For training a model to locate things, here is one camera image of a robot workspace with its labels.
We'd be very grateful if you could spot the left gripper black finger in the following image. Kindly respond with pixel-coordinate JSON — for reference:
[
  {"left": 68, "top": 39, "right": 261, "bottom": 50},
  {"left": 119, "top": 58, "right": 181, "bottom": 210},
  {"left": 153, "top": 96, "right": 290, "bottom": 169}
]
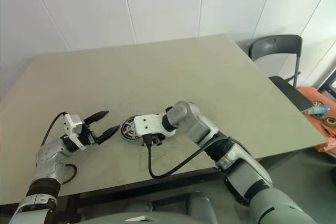
[
  {"left": 94, "top": 125, "right": 120, "bottom": 145},
  {"left": 84, "top": 110, "right": 110, "bottom": 125}
]

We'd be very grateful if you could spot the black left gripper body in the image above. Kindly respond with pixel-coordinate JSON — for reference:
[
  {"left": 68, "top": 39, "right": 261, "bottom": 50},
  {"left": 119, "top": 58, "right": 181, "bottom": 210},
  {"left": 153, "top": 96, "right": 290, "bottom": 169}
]
[{"left": 80, "top": 121, "right": 97, "bottom": 146}]

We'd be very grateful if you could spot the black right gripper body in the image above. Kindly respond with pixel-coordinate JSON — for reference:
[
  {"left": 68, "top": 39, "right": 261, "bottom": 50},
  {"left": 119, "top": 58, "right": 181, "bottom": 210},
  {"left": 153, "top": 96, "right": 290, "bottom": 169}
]
[{"left": 141, "top": 134, "right": 164, "bottom": 147}]

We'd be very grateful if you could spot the black white spoked rotor cap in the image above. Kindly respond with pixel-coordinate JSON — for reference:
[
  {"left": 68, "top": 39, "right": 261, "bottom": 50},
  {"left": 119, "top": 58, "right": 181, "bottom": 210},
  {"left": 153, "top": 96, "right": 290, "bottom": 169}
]
[{"left": 120, "top": 115, "right": 144, "bottom": 142}]

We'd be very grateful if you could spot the grey rounded robot torso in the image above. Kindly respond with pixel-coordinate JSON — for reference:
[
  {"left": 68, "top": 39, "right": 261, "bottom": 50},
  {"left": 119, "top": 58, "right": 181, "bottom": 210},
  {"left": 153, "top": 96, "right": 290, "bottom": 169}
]
[{"left": 86, "top": 191, "right": 218, "bottom": 224}]

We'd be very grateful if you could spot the grey folding chair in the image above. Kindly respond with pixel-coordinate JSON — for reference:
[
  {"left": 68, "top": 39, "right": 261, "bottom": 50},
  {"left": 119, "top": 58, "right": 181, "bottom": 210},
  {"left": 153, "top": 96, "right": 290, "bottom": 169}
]
[{"left": 248, "top": 34, "right": 312, "bottom": 113}]

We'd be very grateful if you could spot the orange tray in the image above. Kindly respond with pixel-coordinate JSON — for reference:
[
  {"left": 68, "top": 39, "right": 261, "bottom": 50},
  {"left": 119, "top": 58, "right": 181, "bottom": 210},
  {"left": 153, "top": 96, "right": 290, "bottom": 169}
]
[{"left": 299, "top": 87, "right": 336, "bottom": 154}]

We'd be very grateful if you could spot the small blue bottle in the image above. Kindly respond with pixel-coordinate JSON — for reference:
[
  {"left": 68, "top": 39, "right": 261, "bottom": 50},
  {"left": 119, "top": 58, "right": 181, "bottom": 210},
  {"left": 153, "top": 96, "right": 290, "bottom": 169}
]
[{"left": 311, "top": 105, "right": 330, "bottom": 114}]

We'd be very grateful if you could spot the orange black pen tool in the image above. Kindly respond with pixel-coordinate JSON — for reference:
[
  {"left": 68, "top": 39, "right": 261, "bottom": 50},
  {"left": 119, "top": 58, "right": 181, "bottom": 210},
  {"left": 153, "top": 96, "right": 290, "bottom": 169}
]
[{"left": 322, "top": 125, "right": 336, "bottom": 138}]

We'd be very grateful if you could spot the black framed glass panel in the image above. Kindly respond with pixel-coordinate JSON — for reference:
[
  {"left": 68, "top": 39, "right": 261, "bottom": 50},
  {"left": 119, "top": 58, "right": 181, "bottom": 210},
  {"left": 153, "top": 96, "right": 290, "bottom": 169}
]
[{"left": 322, "top": 70, "right": 336, "bottom": 96}]

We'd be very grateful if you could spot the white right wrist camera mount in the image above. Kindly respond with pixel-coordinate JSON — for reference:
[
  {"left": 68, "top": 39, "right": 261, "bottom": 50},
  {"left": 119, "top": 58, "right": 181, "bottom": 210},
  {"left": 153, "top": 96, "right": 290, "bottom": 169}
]
[{"left": 133, "top": 113, "right": 176, "bottom": 138}]

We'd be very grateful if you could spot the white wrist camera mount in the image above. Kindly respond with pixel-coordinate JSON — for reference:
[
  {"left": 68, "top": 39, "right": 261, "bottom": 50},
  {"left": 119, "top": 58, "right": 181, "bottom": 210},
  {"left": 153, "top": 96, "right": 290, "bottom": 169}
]
[
  {"left": 133, "top": 113, "right": 176, "bottom": 138},
  {"left": 64, "top": 113, "right": 87, "bottom": 151}
]

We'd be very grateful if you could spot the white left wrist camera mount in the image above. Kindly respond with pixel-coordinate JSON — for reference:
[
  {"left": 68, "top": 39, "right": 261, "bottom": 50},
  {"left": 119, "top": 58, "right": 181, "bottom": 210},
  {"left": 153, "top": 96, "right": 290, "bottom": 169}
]
[{"left": 64, "top": 113, "right": 87, "bottom": 151}]

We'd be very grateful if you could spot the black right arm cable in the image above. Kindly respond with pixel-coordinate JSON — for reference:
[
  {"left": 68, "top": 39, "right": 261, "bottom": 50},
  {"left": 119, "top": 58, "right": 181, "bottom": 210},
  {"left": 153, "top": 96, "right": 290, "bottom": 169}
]
[{"left": 143, "top": 134, "right": 246, "bottom": 179}]

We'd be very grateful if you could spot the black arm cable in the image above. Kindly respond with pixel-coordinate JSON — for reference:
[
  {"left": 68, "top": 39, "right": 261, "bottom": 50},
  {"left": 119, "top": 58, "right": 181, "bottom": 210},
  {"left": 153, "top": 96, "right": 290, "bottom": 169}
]
[
  {"left": 41, "top": 112, "right": 78, "bottom": 183},
  {"left": 143, "top": 134, "right": 246, "bottom": 179}
]

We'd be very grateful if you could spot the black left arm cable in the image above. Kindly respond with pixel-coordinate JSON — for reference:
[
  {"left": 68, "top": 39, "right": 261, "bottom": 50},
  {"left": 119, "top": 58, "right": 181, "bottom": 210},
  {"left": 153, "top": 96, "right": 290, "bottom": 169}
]
[{"left": 41, "top": 112, "right": 78, "bottom": 183}]

